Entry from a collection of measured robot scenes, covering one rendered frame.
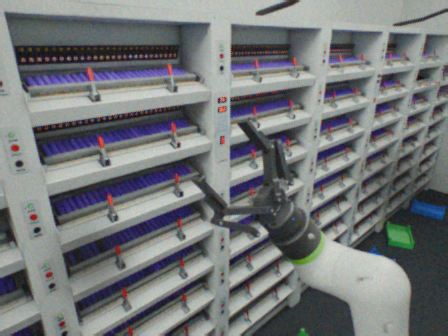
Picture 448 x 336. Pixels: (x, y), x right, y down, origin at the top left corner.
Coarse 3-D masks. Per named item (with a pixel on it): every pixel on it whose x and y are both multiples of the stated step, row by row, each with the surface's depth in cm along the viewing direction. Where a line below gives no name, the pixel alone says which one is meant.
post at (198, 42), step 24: (192, 24) 115; (216, 24) 109; (192, 48) 118; (216, 48) 112; (216, 72) 115; (216, 168) 129; (216, 240) 142; (216, 264) 147; (216, 288) 153; (216, 312) 158
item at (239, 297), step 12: (276, 264) 199; (288, 264) 205; (252, 276) 189; (264, 276) 192; (276, 276) 195; (240, 288) 180; (252, 288) 184; (264, 288) 186; (240, 300) 176; (252, 300) 181
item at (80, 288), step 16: (192, 208) 145; (192, 224) 137; (208, 224) 139; (176, 240) 128; (192, 240) 133; (64, 256) 112; (128, 256) 117; (144, 256) 119; (160, 256) 123; (80, 272) 108; (96, 272) 110; (112, 272) 111; (128, 272) 115; (80, 288) 104; (96, 288) 107
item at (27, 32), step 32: (32, 32) 91; (64, 32) 96; (96, 32) 102; (128, 32) 109; (160, 32) 117; (256, 32) 150; (288, 32) 165; (160, 64) 121; (32, 128) 98; (64, 192) 110
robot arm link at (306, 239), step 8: (304, 216) 60; (304, 224) 59; (312, 224) 60; (296, 232) 59; (304, 232) 58; (312, 232) 59; (320, 232) 62; (272, 240) 61; (280, 240) 60; (288, 240) 59; (296, 240) 58; (304, 240) 58; (312, 240) 59; (320, 240) 61; (280, 248) 60; (288, 248) 59; (296, 248) 59; (304, 248) 59; (312, 248) 60; (288, 256) 62; (296, 256) 60; (304, 256) 60
